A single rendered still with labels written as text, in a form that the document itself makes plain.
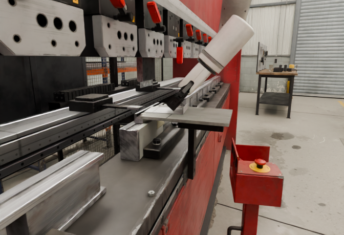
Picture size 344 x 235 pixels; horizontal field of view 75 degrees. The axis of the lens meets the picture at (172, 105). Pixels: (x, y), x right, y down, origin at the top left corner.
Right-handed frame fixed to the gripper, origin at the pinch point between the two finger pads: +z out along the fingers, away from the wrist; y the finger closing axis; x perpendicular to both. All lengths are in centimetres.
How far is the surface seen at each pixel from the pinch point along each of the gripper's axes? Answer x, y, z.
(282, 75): 109, -410, -68
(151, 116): -2.3, 8.5, 5.9
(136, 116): -6.0, 6.5, 10.4
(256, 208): 51, -12, 14
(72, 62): -53, -28, 28
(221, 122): 13.6, 10.1, -7.5
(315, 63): 217, -701, -184
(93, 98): -22.5, 1.4, 18.6
